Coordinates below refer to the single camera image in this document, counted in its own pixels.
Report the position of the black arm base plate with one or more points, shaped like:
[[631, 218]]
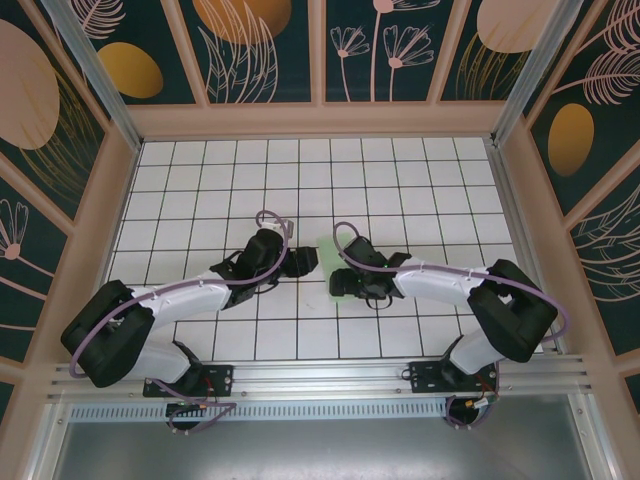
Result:
[[425, 375], [220, 380]]

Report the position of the aluminium mounting rail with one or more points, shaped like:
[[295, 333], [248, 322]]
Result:
[[320, 375]]

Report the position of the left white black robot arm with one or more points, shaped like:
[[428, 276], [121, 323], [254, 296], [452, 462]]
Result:
[[190, 296]]

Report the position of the light green paper sheet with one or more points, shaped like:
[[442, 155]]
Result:
[[330, 255]]

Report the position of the grey sheet metal panel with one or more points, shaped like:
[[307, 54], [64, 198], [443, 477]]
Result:
[[320, 450]]

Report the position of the aluminium corner post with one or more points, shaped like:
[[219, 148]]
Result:
[[100, 85], [525, 75]]

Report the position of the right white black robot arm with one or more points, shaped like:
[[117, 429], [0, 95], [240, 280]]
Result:
[[430, 288]]

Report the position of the aluminium table edge rail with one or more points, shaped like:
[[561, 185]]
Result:
[[510, 200]]

